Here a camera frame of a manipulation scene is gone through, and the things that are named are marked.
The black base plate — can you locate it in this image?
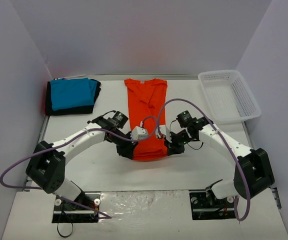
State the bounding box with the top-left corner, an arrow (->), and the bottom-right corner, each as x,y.
189,190 -> 236,221
51,196 -> 99,224

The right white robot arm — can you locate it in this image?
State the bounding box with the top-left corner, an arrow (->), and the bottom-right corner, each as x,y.
156,111 -> 275,207

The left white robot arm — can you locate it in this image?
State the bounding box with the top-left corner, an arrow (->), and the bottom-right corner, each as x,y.
25,111 -> 137,209

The orange t shirt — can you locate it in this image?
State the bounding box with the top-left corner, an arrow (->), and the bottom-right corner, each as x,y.
124,78 -> 168,162

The black folded t shirt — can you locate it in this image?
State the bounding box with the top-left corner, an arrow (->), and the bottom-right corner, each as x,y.
44,81 -> 101,116

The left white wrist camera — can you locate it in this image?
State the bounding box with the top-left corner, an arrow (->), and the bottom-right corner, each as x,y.
131,126 -> 149,142

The white plastic basket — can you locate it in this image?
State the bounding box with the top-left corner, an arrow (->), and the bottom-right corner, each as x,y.
198,70 -> 262,124

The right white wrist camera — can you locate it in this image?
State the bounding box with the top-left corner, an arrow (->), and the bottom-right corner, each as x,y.
155,125 -> 172,143

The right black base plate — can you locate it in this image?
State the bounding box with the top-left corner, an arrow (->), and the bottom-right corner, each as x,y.
189,190 -> 236,221

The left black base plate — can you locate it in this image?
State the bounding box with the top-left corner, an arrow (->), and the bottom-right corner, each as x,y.
51,196 -> 99,224

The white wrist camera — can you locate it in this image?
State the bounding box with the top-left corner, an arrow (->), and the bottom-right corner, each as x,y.
155,125 -> 172,143
131,126 -> 149,142

